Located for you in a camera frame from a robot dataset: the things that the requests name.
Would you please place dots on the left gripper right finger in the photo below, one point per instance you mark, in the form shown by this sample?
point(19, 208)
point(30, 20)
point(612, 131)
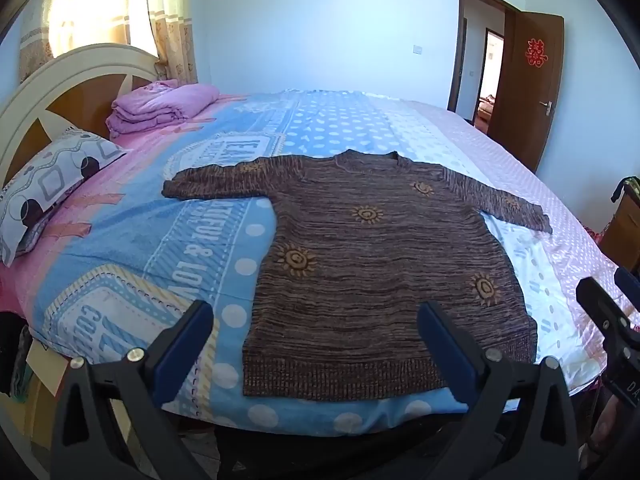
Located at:
point(520, 423)

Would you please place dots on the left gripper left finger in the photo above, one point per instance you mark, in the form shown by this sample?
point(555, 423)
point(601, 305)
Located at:
point(86, 440)

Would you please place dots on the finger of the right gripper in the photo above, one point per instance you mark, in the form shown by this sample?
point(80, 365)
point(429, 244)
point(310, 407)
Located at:
point(628, 284)
point(619, 338)

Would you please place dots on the brown knitted sweater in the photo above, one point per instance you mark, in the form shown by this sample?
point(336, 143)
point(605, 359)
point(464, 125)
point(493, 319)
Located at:
point(361, 241)

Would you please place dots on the clothes pile on cabinet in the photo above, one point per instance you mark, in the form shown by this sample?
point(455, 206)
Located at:
point(630, 186)

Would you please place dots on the wooden bedside cabinet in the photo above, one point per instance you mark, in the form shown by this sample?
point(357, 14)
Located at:
point(621, 239)

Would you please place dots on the blue pink patterned bedspread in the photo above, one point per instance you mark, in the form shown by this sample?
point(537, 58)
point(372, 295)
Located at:
point(119, 260)

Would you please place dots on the brown wooden door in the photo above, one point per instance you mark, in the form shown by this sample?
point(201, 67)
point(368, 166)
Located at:
point(518, 122)

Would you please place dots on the white patterned pillow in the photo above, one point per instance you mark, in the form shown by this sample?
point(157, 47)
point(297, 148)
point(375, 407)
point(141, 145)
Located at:
point(49, 177)

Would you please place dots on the red double happiness sticker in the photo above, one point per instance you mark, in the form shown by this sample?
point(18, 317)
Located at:
point(535, 53)

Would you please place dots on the folded pink quilt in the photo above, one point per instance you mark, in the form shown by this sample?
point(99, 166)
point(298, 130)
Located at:
point(160, 103)

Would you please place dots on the cream and wood headboard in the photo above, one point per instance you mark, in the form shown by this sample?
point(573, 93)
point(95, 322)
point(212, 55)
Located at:
point(75, 90)

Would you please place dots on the yellow patterned curtain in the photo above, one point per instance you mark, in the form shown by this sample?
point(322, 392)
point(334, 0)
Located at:
point(162, 28)

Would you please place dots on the silver door handle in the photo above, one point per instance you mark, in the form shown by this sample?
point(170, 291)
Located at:
point(547, 107)

